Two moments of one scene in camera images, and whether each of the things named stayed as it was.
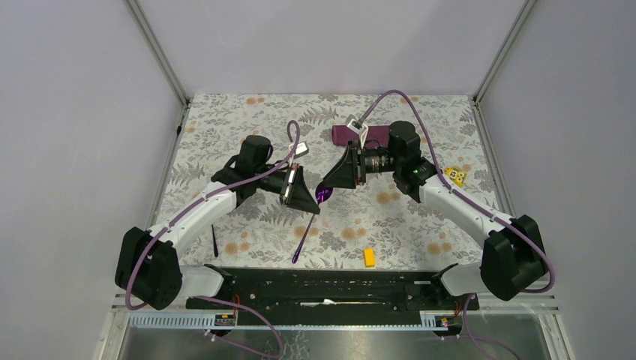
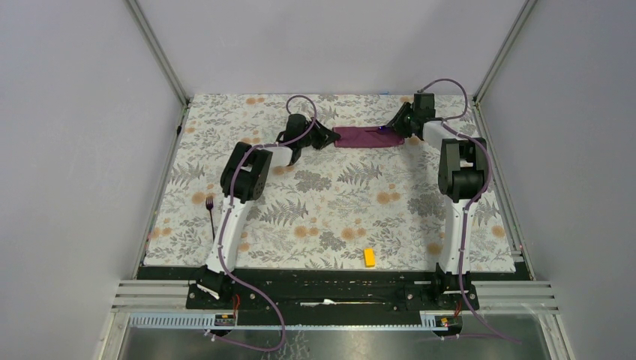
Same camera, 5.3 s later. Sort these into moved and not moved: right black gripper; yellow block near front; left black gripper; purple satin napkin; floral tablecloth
Moved: left black gripper; right black gripper
Not moved: yellow block near front; floral tablecloth; purple satin napkin
